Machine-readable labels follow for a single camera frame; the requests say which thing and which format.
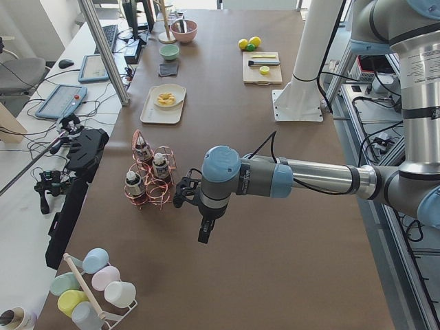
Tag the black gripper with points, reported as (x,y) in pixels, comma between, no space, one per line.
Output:
(210,213)

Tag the tea bottle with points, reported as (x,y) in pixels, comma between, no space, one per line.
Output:
(161,168)
(143,151)
(134,184)

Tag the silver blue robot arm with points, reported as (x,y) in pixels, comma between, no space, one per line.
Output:
(411,30)

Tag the cream rectangular tray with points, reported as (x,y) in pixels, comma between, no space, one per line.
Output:
(152,114)

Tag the pink cup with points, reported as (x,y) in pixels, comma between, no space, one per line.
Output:
(105,276)

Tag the white cup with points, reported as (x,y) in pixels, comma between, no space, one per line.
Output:
(120,293)

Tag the blue cup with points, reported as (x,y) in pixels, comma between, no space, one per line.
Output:
(95,260)

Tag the white round plate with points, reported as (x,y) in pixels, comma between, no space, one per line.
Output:
(177,93)

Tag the black equipment case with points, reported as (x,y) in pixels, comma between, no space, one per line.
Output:
(84,157)

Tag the dark grey folded cloth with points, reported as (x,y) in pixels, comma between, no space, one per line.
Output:
(168,69)

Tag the half lemon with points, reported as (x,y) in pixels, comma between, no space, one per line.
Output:
(264,70)

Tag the wooden cutting board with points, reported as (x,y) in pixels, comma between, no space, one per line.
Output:
(251,75)

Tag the steel muddler black tip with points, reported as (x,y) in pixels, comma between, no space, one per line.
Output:
(254,63)

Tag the green cup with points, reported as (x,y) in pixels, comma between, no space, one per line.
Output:
(64,282)

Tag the grey cup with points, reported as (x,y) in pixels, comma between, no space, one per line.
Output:
(85,317)

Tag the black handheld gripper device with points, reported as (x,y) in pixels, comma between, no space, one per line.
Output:
(51,183)

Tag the yellow plastic knife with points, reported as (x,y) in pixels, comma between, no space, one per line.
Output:
(263,56)

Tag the yellow cup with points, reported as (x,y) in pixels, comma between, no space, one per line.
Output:
(69,299)

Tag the green ceramic bowl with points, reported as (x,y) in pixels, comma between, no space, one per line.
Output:
(169,52)

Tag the green lime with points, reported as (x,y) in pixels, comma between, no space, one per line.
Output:
(250,47)

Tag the yellow lemon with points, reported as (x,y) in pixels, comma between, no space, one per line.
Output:
(242,44)
(255,41)

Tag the pink bowl with ice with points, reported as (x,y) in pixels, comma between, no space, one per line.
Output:
(189,36)

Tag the wooden mug tree stand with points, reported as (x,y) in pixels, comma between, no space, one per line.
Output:
(165,37)

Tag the blue teach pendant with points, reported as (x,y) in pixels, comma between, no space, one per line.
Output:
(92,70)
(62,102)

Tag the metal ice scoop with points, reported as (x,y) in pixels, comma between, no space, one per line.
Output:
(180,26)

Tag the black keyboard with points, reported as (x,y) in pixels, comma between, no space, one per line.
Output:
(110,34)

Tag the black computer mouse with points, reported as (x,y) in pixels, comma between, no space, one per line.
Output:
(65,63)

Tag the paper cup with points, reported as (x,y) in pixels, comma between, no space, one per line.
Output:
(18,318)

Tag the grey office chair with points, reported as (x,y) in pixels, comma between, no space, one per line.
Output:
(20,76)

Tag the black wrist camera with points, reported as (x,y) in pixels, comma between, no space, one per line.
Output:
(187,190)

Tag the copper wire bottle rack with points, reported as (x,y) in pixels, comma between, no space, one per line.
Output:
(157,192)

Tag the braided ring pastry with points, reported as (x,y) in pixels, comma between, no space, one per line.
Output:
(166,99)

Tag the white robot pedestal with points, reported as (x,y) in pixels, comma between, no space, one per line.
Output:
(299,100)

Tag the aluminium frame post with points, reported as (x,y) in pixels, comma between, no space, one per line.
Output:
(91,17)

